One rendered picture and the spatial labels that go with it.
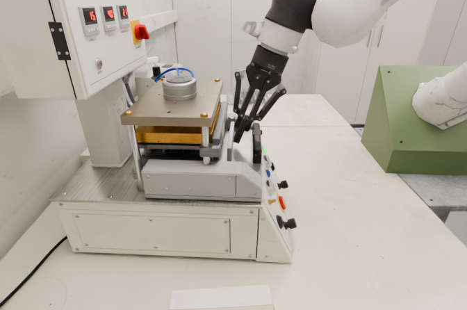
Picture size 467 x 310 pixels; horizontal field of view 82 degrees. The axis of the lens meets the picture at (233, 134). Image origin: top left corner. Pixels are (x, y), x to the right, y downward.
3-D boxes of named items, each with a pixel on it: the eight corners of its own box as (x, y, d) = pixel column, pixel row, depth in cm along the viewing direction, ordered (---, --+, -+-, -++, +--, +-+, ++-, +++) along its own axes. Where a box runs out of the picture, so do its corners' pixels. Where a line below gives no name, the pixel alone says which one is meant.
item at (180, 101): (98, 155, 57) (83, 96, 51) (147, 103, 85) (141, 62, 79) (212, 158, 56) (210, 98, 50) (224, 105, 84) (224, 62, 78)
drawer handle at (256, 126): (252, 163, 63) (253, 149, 61) (251, 134, 77) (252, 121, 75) (261, 163, 63) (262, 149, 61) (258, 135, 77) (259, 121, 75)
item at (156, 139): (135, 148, 60) (128, 108, 55) (163, 111, 79) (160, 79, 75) (212, 150, 59) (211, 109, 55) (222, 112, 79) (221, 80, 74)
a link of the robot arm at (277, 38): (307, 35, 53) (295, 61, 55) (297, 28, 64) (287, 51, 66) (247, 11, 51) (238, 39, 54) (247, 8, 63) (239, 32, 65)
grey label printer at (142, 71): (137, 98, 157) (132, 69, 150) (149, 88, 175) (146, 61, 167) (178, 99, 155) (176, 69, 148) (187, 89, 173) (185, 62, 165)
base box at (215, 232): (73, 255, 67) (52, 200, 59) (132, 169, 100) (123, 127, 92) (292, 264, 64) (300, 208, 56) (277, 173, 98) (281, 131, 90)
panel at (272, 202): (291, 256, 66) (263, 200, 59) (279, 181, 93) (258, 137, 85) (299, 254, 65) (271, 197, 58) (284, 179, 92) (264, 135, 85)
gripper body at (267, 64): (256, 45, 55) (240, 87, 59) (294, 60, 56) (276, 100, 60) (255, 40, 62) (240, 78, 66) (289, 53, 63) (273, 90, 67)
